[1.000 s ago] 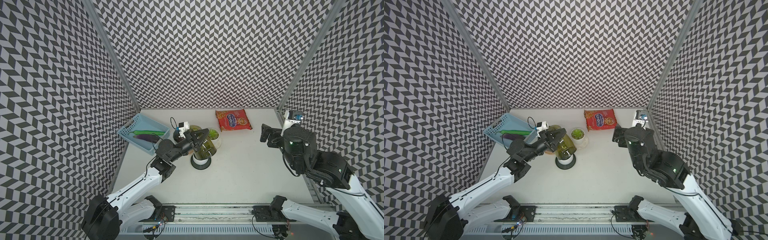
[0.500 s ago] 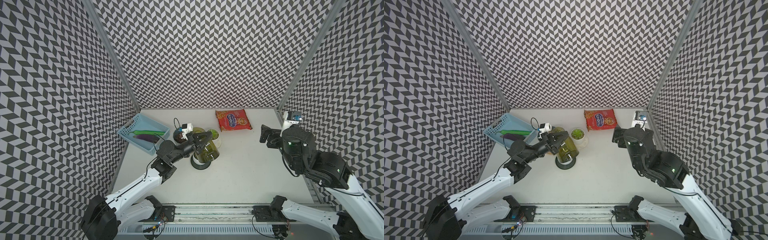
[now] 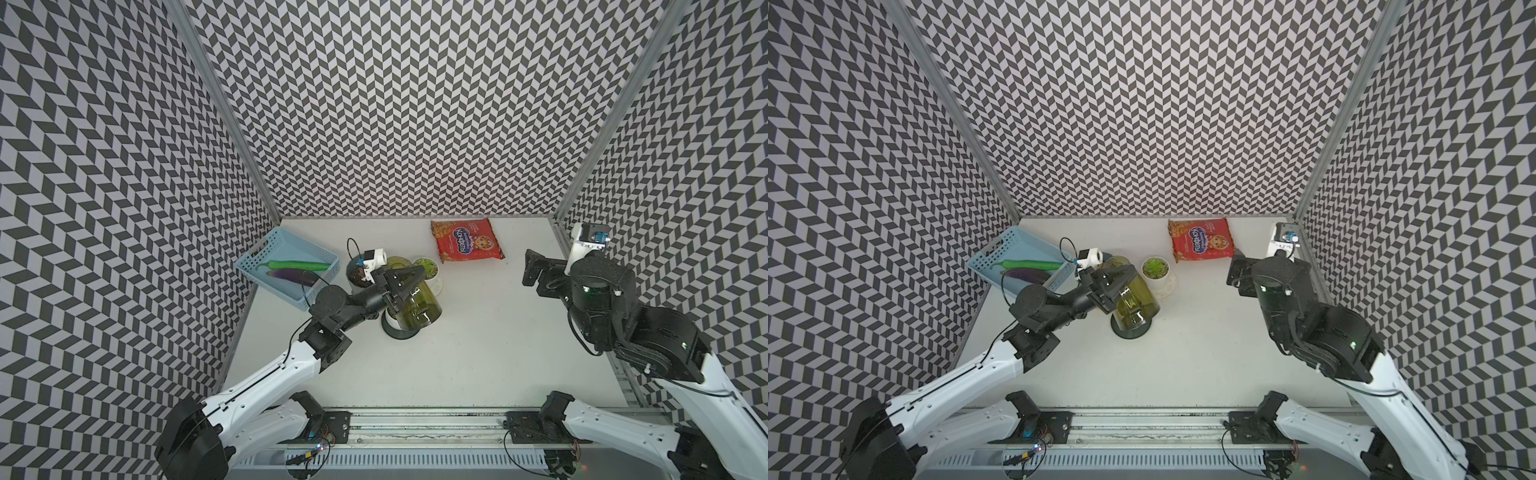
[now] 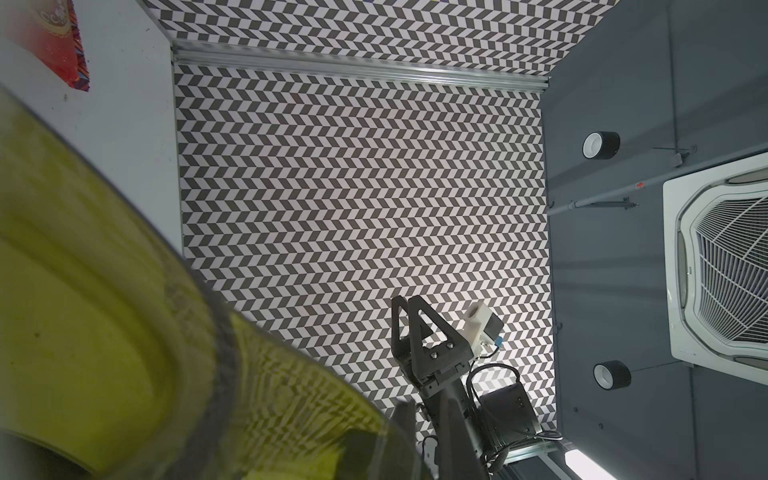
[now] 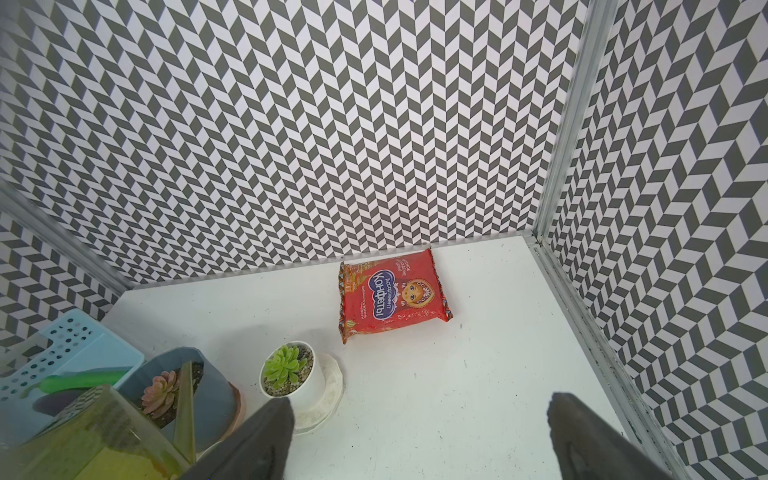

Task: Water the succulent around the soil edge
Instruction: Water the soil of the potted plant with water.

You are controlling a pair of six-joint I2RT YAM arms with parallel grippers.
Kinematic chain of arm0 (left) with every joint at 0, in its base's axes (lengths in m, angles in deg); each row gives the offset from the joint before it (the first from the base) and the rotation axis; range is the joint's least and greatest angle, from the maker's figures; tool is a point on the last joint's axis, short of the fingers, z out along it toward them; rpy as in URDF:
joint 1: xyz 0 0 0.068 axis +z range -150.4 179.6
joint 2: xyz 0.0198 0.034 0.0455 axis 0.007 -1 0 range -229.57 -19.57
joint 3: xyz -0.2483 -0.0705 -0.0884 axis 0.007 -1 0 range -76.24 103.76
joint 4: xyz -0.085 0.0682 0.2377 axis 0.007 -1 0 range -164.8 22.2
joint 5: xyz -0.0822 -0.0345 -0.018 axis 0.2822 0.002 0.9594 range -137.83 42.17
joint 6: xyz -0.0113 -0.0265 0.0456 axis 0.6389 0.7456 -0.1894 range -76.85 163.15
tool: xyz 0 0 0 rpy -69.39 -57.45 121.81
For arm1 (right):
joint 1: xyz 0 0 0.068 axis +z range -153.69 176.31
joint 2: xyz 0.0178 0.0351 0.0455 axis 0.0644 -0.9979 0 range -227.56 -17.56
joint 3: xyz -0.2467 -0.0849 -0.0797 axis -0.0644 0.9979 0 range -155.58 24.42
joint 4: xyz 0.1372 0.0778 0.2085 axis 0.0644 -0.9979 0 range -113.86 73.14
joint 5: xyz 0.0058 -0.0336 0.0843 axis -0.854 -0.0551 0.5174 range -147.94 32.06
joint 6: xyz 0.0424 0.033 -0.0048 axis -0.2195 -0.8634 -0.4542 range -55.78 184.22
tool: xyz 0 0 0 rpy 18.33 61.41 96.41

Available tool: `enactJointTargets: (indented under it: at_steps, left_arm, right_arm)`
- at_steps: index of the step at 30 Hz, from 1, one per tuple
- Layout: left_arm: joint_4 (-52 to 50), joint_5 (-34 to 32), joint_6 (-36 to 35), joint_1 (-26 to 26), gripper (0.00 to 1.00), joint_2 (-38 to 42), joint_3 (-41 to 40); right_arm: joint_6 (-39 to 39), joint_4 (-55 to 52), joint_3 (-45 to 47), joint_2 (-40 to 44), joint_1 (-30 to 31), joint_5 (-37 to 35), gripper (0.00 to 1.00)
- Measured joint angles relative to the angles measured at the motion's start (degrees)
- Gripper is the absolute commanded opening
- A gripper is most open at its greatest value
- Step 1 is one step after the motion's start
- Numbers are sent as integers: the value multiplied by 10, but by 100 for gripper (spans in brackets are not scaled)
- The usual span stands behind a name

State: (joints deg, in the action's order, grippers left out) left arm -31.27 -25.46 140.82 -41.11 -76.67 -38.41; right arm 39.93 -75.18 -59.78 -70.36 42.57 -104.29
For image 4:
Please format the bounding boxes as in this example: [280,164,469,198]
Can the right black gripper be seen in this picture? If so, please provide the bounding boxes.
[390,296,490,479]

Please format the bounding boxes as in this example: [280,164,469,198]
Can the green transparent watering can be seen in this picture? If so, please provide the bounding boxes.
[1,92,430,479]

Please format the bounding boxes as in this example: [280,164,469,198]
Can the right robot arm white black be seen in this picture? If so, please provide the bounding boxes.
[390,296,563,479]

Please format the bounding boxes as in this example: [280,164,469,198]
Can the grey ceiling pipe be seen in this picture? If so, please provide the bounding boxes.
[548,197,638,216]

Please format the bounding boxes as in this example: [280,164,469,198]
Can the black round ceiling spotlight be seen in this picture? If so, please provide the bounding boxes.
[582,131,621,160]

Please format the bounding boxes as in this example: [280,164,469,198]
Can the white ceiling air conditioner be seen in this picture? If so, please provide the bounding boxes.
[663,153,767,384]

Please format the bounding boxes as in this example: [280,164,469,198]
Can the red cookie snack bag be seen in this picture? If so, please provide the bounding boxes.
[1,0,90,92]

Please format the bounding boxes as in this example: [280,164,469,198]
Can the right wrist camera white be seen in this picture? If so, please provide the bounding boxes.
[461,301,505,358]

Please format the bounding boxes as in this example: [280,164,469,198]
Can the right corner aluminium post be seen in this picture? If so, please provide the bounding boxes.
[171,40,549,94]

